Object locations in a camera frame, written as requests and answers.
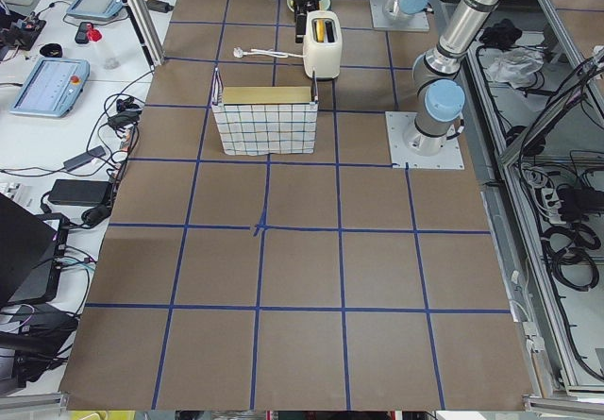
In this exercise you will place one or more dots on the white toaster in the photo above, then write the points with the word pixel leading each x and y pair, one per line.
pixel 323 60

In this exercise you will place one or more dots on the yellow bread slice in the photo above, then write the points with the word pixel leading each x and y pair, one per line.
pixel 320 30

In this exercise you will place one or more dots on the light green plate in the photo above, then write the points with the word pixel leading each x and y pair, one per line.
pixel 323 4

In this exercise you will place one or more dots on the checkered basket with wooden shelf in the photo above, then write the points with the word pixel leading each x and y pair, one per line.
pixel 258 121

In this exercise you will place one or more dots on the blue teach pendant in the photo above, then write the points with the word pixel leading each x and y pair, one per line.
pixel 98 10
pixel 52 87

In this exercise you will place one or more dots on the bottle with red cap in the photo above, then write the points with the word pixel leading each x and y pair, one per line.
pixel 104 52

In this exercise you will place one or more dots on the black power brick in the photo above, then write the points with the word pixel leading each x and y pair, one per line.
pixel 73 192

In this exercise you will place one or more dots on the black laptop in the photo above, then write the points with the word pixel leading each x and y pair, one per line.
pixel 31 246

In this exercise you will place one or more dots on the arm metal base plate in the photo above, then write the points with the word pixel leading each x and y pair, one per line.
pixel 399 15
pixel 453 156

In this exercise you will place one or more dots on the aluminium frame post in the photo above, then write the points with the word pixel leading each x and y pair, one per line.
pixel 145 31

